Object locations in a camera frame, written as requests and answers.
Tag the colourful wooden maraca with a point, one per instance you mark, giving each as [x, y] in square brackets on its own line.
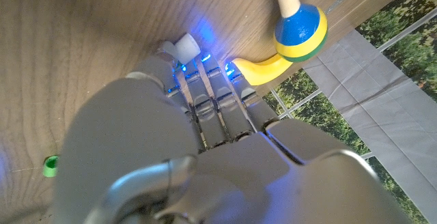
[298, 29]

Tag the green marker cap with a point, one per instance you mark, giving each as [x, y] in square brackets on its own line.
[51, 166]

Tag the yellow toy banana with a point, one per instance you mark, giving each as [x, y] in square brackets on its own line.
[261, 73]

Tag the white green marker body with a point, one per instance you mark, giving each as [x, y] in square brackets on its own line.
[187, 48]

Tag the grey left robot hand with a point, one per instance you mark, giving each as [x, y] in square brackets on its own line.
[239, 169]

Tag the printed window forest backdrop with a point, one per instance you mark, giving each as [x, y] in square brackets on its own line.
[392, 97]

